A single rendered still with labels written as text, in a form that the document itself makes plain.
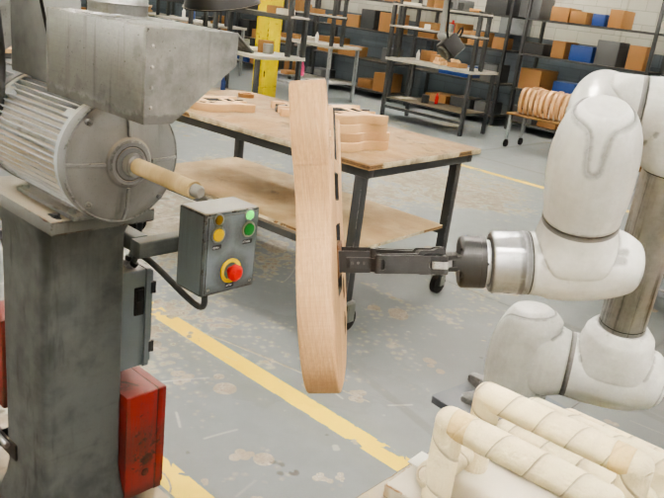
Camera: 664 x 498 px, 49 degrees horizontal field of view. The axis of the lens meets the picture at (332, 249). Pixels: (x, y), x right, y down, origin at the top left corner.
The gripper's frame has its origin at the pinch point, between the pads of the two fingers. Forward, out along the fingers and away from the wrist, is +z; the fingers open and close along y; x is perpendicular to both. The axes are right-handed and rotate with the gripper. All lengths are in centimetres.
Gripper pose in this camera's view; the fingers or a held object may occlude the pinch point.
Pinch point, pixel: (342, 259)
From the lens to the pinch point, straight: 103.6
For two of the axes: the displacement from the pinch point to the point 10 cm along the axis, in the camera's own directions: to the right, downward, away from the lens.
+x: 0.2, -10.0, -0.8
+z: -10.0, -0.2, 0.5
